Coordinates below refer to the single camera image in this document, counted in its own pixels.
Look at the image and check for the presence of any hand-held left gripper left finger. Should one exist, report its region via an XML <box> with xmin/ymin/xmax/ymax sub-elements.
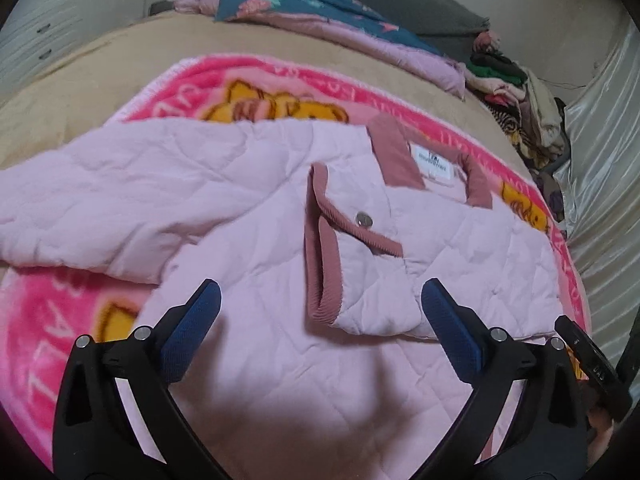
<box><xmin>52</xmin><ymin>279</ymin><xmax>236</xmax><ymax>480</ymax></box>

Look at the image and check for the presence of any pile of clothes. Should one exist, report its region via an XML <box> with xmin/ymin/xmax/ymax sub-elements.
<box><xmin>467</xmin><ymin>30</ymin><xmax>571</xmax><ymax>226</ymax></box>

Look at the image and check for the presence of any teal floral quilt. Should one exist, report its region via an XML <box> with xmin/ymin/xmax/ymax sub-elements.
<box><xmin>172</xmin><ymin>0</ymin><xmax>468</xmax><ymax>101</ymax></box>

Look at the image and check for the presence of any white wardrobe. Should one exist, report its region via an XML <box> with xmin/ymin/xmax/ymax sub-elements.
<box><xmin>0</xmin><ymin>0</ymin><xmax>156</xmax><ymax>106</ymax></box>

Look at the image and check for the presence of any pink printed blanket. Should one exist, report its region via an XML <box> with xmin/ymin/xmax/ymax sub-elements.
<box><xmin>0</xmin><ymin>55</ymin><xmax>596</xmax><ymax>461</ymax></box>

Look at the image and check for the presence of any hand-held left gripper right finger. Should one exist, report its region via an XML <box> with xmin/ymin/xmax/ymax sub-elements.
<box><xmin>421</xmin><ymin>279</ymin><xmax>591</xmax><ymax>480</ymax></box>

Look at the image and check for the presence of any tan bed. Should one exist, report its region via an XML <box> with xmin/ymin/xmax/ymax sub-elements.
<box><xmin>0</xmin><ymin>12</ymin><xmax>531</xmax><ymax>171</ymax></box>

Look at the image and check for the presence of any white satin curtain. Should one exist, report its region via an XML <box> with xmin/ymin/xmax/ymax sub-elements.
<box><xmin>550</xmin><ymin>35</ymin><xmax>640</xmax><ymax>376</ymax></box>

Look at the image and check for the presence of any pink quilted jacket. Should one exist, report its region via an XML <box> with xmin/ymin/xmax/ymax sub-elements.
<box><xmin>0</xmin><ymin>119</ymin><xmax>563</xmax><ymax>480</ymax></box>

